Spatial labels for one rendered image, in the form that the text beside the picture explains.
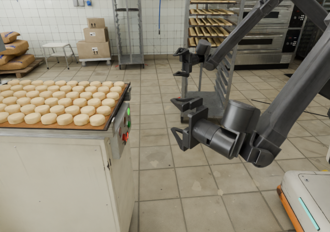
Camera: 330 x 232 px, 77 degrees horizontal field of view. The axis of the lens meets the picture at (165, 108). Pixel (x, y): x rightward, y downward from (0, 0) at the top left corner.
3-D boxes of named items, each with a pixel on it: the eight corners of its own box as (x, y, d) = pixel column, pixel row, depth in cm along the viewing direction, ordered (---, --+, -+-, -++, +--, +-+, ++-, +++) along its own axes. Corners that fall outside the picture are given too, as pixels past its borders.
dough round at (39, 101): (41, 100, 86) (39, 95, 85) (48, 102, 84) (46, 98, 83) (28, 105, 82) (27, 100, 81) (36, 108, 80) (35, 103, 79)
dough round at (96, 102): (102, 102, 84) (102, 98, 83) (98, 108, 80) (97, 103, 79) (91, 102, 84) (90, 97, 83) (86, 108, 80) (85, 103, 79)
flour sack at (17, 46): (15, 55, 348) (12, 45, 340) (-13, 57, 341) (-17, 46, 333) (31, 46, 410) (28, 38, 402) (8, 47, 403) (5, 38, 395)
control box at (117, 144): (112, 159, 84) (107, 131, 77) (124, 126, 105) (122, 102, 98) (120, 159, 84) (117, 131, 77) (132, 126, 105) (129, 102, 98)
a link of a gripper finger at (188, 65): (168, 64, 102) (181, 60, 107) (168, 77, 105) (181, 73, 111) (178, 66, 97) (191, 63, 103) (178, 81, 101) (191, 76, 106)
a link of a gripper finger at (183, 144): (163, 139, 60) (187, 155, 54) (163, 118, 57) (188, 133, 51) (179, 129, 64) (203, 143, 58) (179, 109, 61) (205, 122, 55)
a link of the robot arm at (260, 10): (283, 2, 81) (278, -5, 89) (272, -7, 79) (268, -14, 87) (210, 74, 109) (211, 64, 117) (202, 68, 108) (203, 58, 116)
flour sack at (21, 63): (22, 70, 363) (19, 62, 356) (-4, 71, 357) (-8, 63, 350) (37, 59, 425) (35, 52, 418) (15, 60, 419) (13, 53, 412)
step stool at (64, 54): (78, 63, 443) (73, 41, 421) (68, 69, 404) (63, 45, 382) (58, 62, 445) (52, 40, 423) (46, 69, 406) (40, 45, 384)
